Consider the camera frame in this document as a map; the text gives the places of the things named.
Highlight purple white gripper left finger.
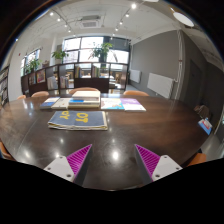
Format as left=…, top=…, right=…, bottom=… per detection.
left=44, top=145, right=92, bottom=186

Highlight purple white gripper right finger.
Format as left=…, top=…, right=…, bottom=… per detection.
left=135, top=144, right=182, bottom=185

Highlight folded navy towel yellow letters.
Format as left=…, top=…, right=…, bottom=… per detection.
left=48, top=111, right=108, bottom=130

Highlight orange chair front right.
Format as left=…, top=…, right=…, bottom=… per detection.
left=189, top=153, right=206, bottom=166

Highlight orange chair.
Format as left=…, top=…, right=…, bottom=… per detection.
left=123, top=90, right=149, bottom=96
left=0, top=142, right=15, bottom=161
left=189, top=153, right=206, bottom=166
left=31, top=91, right=49, bottom=97
left=17, top=95, right=26, bottom=100
left=69, top=87, right=99, bottom=95

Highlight cream cover book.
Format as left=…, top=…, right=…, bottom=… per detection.
left=52, top=98, right=70, bottom=109

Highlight blue red box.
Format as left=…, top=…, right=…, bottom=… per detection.
left=198, top=119, right=212, bottom=134

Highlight purple white book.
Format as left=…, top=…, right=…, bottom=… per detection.
left=121, top=98, right=146, bottom=112

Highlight blue cover book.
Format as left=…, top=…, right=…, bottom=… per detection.
left=40, top=97, right=59, bottom=109

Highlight stack of books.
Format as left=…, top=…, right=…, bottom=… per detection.
left=68, top=91, right=101, bottom=107

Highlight orange chair front left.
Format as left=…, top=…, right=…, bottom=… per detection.
left=0, top=142, right=15, bottom=161

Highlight light blue picture book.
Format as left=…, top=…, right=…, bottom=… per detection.
left=101, top=98, right=124, bottom=110

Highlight orange chair centre back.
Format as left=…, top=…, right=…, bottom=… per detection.
left=69, top=87, right=99, bottom=95

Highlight orange chair right back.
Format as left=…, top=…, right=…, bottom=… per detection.
left=123, top=90, right=149, bottom=96

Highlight orange chair left back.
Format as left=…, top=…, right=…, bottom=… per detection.
left=31, top=91, right=49, bottom=97

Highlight orange chair far left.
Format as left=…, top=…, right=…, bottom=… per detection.
left=17, top=95, right=26, bottom=100

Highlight dark wooden shelf unit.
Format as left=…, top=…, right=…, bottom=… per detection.
left=21, top=62, right=128, bottom=96

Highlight small white radiator far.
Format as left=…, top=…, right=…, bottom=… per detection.
left=130, top=70, right=141, bottom=83

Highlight potted plant far left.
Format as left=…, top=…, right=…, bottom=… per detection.
left=24, top=59, right=40, bottom=74

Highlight potted plant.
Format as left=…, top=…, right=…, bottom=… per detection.
left=51, top=49, right=69, bottom=64
left=24, top=59, right=40, bottom=74
left=90, top=42, right=113, bottom=62

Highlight potted plant centre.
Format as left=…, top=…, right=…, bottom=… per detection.
left=90, top=42, right=113, bottom=62

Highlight ceiling air conditioner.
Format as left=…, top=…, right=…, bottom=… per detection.
left=80, top=15, right=101, bottom=28

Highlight round white ceiling lamp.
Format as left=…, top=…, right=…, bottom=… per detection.
left=173, top=12, right=194, bottom=27

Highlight white wall radiator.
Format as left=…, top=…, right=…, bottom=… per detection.
left=147, top=73, right=174, bottom=99

